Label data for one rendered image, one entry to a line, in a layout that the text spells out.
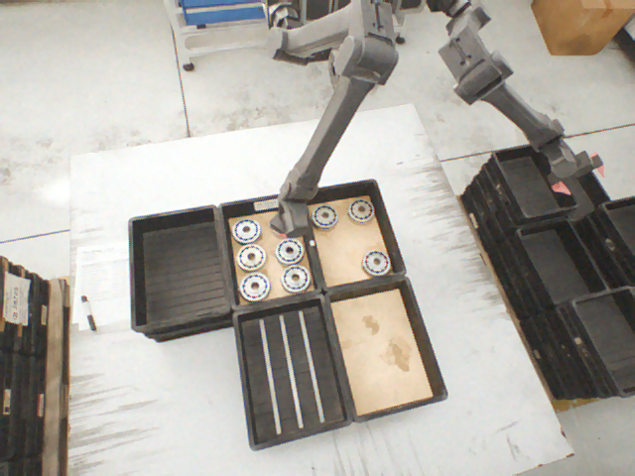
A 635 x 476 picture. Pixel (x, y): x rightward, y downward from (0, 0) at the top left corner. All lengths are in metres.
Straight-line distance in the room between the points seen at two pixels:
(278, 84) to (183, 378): 2.21
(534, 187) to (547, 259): 0.38
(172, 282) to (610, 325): 1.87
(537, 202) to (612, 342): 0.72
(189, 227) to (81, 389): 0.64
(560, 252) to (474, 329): 0.87
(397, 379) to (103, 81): 2.79
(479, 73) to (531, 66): 2.84
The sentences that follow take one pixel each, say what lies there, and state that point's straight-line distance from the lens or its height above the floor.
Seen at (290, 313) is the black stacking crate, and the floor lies 0.83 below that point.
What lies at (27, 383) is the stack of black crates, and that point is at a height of 0.27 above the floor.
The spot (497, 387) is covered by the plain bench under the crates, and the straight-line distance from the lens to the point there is 1.65.
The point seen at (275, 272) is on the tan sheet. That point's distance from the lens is 1.44.
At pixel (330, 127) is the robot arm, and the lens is 0.88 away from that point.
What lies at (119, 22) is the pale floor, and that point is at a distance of 3.77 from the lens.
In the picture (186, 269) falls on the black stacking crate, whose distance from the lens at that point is 1.49.
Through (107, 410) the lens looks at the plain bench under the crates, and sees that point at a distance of 1.61.
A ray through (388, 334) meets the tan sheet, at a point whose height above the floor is 0.83.
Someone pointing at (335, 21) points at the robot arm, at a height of 1.63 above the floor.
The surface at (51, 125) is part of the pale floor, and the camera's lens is 3.23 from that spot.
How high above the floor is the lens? 2.18
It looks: 65 degrees down
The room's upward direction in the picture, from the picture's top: 10 degrees clockwise
